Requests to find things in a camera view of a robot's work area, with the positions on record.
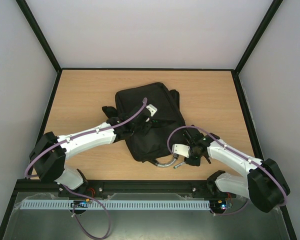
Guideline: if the black student bag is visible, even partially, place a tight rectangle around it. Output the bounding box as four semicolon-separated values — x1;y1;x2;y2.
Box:
102;82;185;165

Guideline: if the green capped marker pen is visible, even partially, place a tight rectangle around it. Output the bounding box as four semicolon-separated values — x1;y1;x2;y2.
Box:
173;161;186;169

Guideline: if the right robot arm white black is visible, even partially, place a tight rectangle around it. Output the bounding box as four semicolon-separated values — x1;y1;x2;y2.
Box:
181;126;291;213

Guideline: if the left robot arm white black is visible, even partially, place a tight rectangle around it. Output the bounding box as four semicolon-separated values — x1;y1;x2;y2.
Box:
24;104;158;191

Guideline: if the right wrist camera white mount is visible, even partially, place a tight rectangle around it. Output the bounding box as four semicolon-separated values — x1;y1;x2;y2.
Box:
172;144;191;158

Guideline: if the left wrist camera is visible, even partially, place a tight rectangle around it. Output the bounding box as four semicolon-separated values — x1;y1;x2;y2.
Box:
146;104;158;117

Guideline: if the bag grey metal handle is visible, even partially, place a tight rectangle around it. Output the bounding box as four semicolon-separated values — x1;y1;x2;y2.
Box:
154;154;178;168

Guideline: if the black aluminium frame rail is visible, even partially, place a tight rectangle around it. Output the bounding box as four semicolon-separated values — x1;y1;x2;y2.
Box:
16;179;281;198

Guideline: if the grey slotted cable duct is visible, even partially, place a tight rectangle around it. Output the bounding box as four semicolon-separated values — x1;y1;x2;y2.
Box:
20;199;210;211

